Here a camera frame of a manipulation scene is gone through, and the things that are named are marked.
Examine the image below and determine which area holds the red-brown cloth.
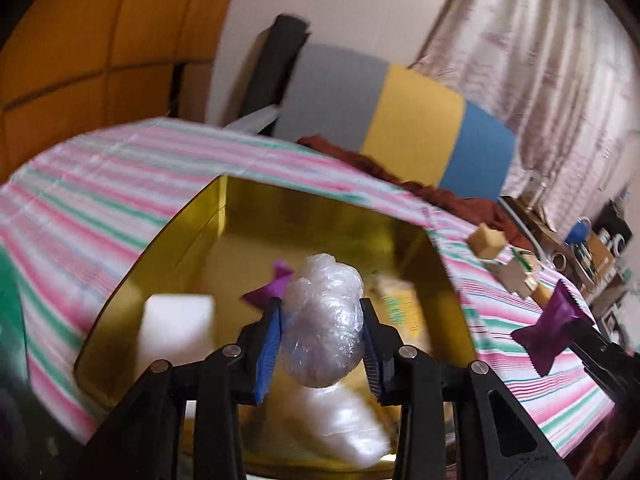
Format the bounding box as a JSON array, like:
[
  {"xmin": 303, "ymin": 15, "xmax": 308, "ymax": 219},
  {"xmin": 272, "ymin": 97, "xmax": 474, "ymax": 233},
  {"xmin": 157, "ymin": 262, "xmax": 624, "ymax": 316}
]
[{"xmin": 297, "ymin": 135, "xmax": 536, "ymax": 251}]

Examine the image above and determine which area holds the purple snack packet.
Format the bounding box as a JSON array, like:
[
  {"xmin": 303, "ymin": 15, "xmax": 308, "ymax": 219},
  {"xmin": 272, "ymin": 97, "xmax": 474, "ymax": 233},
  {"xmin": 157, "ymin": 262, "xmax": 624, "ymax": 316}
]
[
  {"xmin": 241, "ymin": 259, "xmax": 295, "ymax": 308},
  {"xmin": 510, "ymin": 280, "xmax": 593, "ymax": 378}
]

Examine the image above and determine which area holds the wooden panelled wardrobe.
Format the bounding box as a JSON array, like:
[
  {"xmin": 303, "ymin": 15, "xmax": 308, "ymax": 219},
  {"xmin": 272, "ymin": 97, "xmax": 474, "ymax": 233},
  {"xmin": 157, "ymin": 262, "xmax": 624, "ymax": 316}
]
[{"xmin": 0, "ymin": 0, "xmax": 248, "ymax": 181}]

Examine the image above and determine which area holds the gold metal tin box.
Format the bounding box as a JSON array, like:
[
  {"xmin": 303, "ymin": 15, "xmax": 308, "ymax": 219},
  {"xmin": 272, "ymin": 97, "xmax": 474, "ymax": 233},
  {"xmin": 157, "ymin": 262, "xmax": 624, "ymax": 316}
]
[{"xmin": 74, "ymin": 174, "xmax": 476, "ymax": 478}]

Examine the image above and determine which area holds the yellow green printed packet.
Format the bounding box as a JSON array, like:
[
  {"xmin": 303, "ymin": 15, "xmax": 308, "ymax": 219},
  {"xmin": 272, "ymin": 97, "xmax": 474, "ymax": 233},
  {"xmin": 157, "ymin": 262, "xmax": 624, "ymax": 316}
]
[{"xmin": 372, "ymin": 272, "xmax": 426, "ymax": 341}]

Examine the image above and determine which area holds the pink green striped tablecloth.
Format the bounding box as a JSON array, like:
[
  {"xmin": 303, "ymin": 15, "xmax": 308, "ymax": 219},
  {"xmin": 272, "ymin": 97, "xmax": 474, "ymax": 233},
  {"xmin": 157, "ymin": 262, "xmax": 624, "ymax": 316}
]
[{"xmin": 0, "ymin": 117, "xmax": 616, "ymax": 456}]

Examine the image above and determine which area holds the black appliance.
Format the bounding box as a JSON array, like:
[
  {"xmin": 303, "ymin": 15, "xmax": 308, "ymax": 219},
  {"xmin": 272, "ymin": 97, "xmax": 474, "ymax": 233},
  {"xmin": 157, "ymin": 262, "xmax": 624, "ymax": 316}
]
[{"xmin": 595, "ymin": 200, "xmax": 633, "ymax": 256}]

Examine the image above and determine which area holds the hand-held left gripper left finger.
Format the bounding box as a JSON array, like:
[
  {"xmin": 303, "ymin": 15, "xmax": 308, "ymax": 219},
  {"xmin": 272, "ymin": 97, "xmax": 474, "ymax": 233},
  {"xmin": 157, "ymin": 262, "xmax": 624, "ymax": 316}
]
[{"xmin": 82, "ymin": 298, "xmax": 283, "ymax": 480}]

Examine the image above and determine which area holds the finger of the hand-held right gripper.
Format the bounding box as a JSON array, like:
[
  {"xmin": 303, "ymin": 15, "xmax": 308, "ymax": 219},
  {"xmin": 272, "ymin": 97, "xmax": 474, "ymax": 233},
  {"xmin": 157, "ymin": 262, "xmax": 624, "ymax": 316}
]
[
  {"xmin": 581, "ymin": 357, "xmax": 632, "ymax": 407},
  {"xmin": 567, "ymin": 317, "xmax": 640, "ymax": 378}
]

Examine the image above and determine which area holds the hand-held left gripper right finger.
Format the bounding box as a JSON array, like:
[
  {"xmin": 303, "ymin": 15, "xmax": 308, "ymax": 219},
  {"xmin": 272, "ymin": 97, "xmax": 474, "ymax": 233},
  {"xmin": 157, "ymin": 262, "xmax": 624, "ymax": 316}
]
[{"xmin": 359, "ymin": 298, "xmax": 576, "ymax": 480}]

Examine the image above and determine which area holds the blue cup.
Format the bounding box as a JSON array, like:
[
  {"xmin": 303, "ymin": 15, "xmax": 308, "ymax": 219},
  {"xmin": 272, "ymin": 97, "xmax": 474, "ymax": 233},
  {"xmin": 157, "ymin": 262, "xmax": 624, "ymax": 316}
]
[{"xmin": 565, "ymin": 217, "xmax": 592, "ymax": 244}]

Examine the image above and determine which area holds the black rolled mat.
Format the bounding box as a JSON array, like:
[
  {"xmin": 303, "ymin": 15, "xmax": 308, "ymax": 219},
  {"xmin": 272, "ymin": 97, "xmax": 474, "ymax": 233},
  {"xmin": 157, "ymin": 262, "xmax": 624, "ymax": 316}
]
[{"xmin": 242, "ymin": 14, "xmax": 311, "ymax": 116}]

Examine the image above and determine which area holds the white foam block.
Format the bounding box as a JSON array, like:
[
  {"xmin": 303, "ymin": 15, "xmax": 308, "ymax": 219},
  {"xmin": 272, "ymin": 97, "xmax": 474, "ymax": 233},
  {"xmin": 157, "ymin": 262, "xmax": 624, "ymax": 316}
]
[{"xmin": 135, "ymin": 294, "xmax": 217, "ymax": 376}]

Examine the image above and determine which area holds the clear plastic wrap ball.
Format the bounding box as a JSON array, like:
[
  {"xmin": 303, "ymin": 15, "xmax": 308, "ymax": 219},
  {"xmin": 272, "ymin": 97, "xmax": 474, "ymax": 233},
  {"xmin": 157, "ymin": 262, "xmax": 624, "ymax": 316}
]
[
  {"xmin": 279, "ymin": 254, "xmax": 365, "ymax": 388},
  {"xmin": 295, "ymin": 385, "xmax": 396, "ymax": 466}
]

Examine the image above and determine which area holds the grey yellow blue chair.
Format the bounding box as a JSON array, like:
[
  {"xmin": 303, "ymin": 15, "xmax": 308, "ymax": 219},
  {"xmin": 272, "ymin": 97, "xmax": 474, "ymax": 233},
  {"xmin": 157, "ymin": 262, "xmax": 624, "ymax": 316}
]
[{"xmin": 222, "ymin": 42, "xmax": 518, "ymax": 201}]

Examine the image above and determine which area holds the patterned beige curtain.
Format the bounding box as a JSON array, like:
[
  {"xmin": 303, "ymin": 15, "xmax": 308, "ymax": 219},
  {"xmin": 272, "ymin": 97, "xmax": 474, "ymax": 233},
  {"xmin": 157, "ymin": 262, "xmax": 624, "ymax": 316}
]
[{"xmin": 407, "ymin": 0, "xmax": 640, "ymax": 221}]

